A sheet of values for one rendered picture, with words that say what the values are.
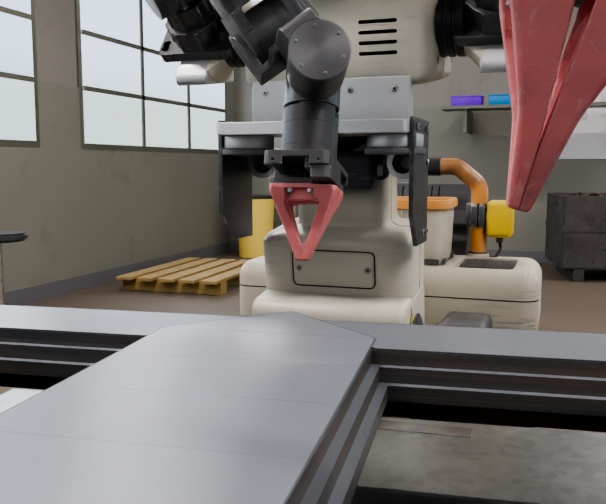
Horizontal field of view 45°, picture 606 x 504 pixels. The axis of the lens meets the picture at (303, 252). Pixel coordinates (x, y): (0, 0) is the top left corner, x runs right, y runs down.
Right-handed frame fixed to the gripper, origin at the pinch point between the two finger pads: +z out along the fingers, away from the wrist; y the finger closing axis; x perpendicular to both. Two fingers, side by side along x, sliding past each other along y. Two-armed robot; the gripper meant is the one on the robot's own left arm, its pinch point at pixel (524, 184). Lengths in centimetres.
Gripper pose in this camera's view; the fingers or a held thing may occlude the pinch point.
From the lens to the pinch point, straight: 25.0
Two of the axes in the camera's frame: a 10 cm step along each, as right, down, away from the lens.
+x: 2.2, -0.9, 9.7
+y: 9.5, 2.6, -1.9
